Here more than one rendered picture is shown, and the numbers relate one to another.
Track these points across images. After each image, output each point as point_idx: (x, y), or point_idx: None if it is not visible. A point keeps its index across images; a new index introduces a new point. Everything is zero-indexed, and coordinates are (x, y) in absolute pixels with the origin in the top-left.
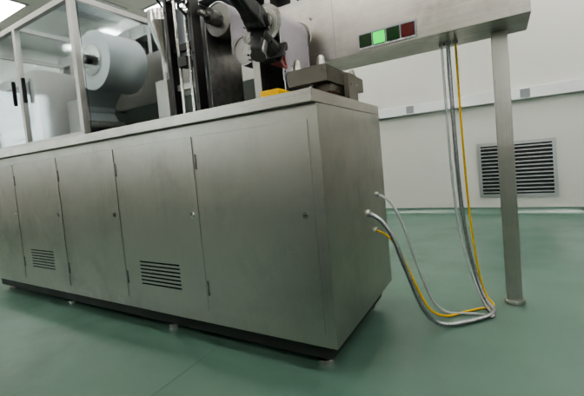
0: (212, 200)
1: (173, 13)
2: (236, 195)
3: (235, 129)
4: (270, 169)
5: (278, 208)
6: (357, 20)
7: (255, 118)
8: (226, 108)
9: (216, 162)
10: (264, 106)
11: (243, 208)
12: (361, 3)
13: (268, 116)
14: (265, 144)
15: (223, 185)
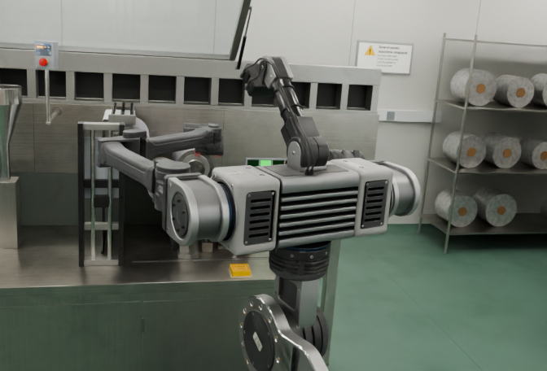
0: (159, 359)
1: (92, 146)
2: (191, 354)
3: (199, 298)
4: (232, 333)
5: (234, 362)
6: (247, 144)
7: (223, 291)
8: (199, 284)
9: (172, 326)
10: (240, 287)
11: (197, 364)
12: (252, 130)
13: (237, 291)
14: (229, 312)
15: (177, 346)
